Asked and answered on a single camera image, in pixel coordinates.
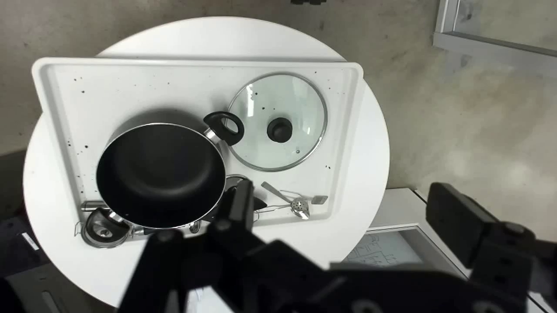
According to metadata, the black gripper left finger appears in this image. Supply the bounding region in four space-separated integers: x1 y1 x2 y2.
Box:
212 176 254 231

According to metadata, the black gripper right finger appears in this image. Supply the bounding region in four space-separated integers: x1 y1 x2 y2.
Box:
426 183 498 270

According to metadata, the glass lid with black knob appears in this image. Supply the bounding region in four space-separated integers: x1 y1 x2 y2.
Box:
230 73 327 172

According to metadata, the black nonstick pot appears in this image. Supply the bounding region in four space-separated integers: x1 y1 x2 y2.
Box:
82 108 244 249

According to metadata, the round white table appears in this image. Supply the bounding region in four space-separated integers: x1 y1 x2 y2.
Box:
22 17 390 306

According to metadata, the white plastic tray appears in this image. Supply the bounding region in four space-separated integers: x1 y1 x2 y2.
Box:
31 57 362 219

